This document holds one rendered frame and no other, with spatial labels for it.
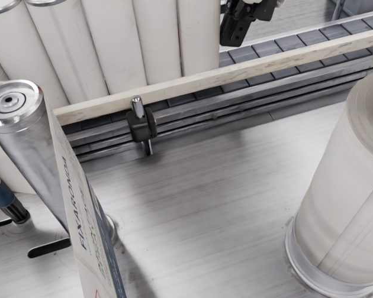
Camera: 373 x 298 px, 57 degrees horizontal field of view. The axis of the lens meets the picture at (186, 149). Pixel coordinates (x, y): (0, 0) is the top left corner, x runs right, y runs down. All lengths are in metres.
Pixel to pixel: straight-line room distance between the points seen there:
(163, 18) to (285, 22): 0.35
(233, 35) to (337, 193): 0.28
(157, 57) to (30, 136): 0.25
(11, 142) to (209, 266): 0.21
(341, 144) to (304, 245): 0.12
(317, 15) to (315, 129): 0.34
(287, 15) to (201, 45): 0.33
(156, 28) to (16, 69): 0.16
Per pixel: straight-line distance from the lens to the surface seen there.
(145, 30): 0.42
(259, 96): 0.49
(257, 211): 0.37
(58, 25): 0.38
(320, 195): 0.25
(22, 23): 0.39
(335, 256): 0.28
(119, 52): 0.40
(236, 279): 0.34
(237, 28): 0.45
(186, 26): 0.42
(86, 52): 0.41
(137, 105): 0.37
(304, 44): 0.58
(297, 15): 0.74
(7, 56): 0.41
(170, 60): 0.44
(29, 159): 0.24
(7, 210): 0.38
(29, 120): 0.21
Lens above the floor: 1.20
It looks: 52 degrees down
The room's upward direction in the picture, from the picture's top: 5 degrees counter-clockwise
